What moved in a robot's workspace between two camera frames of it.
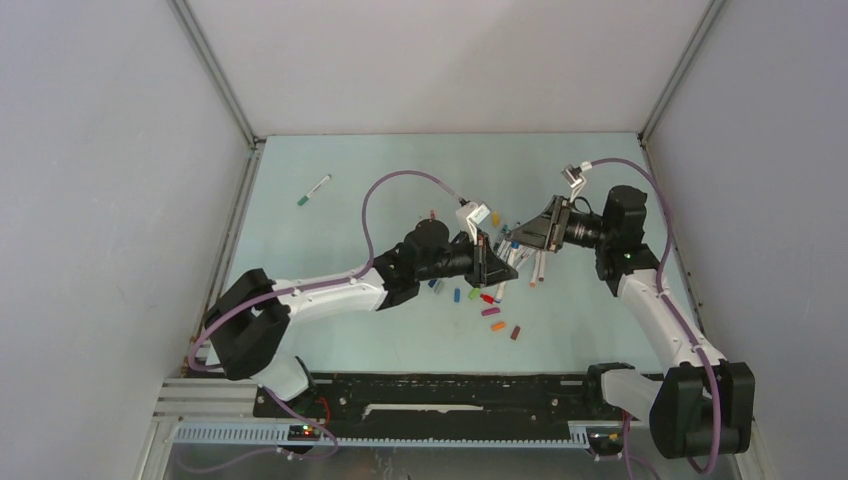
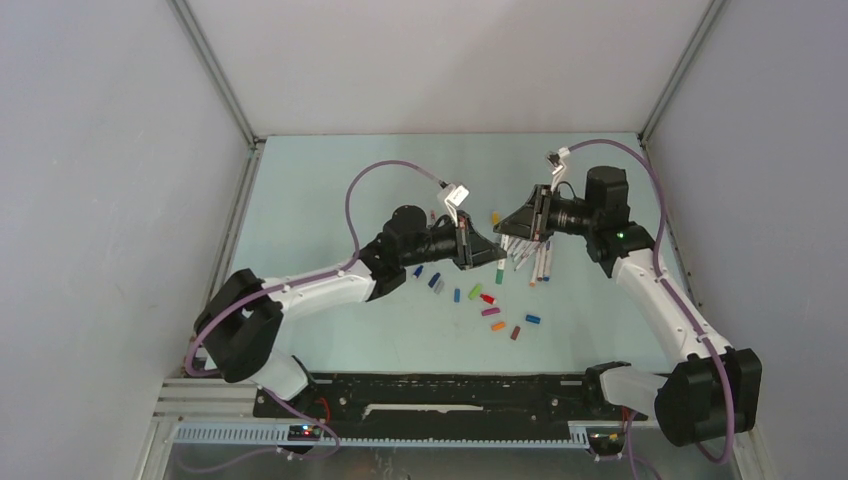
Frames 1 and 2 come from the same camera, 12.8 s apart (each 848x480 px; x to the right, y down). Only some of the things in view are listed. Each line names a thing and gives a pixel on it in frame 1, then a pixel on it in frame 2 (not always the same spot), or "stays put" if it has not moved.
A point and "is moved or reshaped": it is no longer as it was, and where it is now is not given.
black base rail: x=442 y=406 stays put
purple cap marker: x=526 y=254 stays put
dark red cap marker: x=541 y=276 stays put
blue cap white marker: x=512 y=256 to x=547 y=261
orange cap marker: x=535 y=271 stays put
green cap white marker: x=315 y=189 is moved or reshaped
